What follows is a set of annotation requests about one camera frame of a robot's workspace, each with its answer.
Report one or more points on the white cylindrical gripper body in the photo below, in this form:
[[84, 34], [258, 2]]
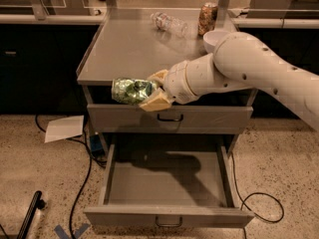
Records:
[[176, 81]]

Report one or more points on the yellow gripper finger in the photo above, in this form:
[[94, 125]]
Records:
[[158, 77], [157, 101]]

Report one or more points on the green soda can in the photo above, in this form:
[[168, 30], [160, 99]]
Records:
[[132, 91]]

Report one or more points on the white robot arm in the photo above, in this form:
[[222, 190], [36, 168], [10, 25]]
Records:
[[239, 61]]

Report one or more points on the grey metal drawer cabinet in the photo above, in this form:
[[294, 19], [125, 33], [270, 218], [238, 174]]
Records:
[[128, 45]]

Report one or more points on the closed grey upper drawer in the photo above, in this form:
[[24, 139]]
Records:
[[178, 119]]

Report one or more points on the brown patterned drink can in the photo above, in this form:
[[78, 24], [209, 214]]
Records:
[[207, 18]]

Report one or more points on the open grey middle drawer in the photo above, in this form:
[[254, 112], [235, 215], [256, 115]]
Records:
[[168, 189]]

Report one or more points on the white ceramic bowl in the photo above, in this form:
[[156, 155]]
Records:
[[211, 39]]

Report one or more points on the clear plastic water bottle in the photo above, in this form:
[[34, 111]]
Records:
[[169, 24]]

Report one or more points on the blue power adapter box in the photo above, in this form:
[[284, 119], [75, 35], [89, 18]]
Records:
[[96, 146]]

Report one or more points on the white paper sheet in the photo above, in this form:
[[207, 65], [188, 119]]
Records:
[[64, 128]]

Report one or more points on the dark lower cabinet right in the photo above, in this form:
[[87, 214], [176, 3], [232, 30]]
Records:
[[299, 47]]

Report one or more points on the dark cabinet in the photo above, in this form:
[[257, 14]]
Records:
[[299, 47], [38, 65]]

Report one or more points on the dark lower cabinet left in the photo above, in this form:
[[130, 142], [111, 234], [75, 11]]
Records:
[[38, 65]]

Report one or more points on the black bar on floor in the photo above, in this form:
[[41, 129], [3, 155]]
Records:
[[37, 203]]

